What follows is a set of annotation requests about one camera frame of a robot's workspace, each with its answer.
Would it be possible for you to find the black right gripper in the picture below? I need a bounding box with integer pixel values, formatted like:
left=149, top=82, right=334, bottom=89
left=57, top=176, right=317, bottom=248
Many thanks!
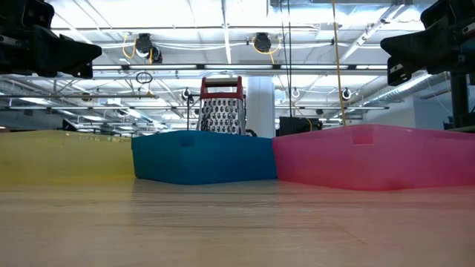
left=380, top=0, right=475, bottom=87

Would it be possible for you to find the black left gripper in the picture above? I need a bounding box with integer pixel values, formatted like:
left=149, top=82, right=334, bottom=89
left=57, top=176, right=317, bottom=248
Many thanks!
left=0, top=0, right=103, bottom=80

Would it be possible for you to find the yellow plastic bin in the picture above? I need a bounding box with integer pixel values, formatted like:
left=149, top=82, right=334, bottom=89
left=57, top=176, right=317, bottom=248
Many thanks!
left=0, top=129, right=137, bottom=186

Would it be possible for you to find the pink plastic bin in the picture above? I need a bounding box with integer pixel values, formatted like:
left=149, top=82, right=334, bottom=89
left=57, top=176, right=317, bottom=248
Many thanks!
left=272, top=124, right=475, bottom=192

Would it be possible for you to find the blue plastic bin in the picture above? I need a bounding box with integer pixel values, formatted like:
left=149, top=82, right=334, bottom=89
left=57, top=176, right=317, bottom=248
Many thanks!
left=131, top=129, right=278, bottom=185

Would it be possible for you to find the black background cabinet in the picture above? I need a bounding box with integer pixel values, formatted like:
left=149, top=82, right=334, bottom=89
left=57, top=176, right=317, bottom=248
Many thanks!
left=276, top=116, right=324, bottom=137

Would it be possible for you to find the white building column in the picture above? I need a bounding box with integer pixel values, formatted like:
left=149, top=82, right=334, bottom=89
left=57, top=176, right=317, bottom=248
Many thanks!
left=246, top=76, right=276, bottom=139

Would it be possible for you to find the silver ventilation duct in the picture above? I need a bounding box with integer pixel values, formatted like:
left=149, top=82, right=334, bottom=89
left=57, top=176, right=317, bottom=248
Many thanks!
left=361, top=72, right=445, bottom=109

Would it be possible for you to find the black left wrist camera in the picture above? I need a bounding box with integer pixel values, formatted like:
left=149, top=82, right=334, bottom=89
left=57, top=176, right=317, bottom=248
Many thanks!
left=20, top=0, right=56, bottom=30

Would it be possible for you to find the black cable loop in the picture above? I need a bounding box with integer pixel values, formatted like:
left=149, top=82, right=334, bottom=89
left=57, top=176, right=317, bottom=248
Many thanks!
left=135, top=71, right=154, bottom=85

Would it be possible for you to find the black aluminium rig frame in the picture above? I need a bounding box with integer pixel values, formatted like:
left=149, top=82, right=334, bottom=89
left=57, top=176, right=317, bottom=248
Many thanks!
left=450, top=72, right=471, bottom=130

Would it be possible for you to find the linear ceiling light rail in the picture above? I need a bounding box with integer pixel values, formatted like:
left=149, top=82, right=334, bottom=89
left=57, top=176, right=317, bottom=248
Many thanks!
left=92, top=63, right=389, bottom=72
left=7, top=105, right=390, bottom=111

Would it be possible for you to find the large black cable reel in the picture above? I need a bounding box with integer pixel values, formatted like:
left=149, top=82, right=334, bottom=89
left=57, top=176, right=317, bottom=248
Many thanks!
left=253, top=32, right=274, bottom=54
left=133, top=32, right=164, bottom=65

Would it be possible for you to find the yellow hanging cable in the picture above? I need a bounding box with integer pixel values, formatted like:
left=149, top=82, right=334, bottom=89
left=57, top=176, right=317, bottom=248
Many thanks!
left=331, top=0, right=349, bottom=127

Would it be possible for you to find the black hanging power cable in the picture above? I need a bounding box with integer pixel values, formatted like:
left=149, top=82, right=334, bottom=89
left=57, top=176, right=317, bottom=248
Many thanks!
left=286, top=0, right=294, bottom=119

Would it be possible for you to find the red-handled metal box grater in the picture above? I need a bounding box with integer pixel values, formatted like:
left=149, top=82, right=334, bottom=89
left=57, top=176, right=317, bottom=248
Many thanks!
left=196, top=76, right=248, bottom=136

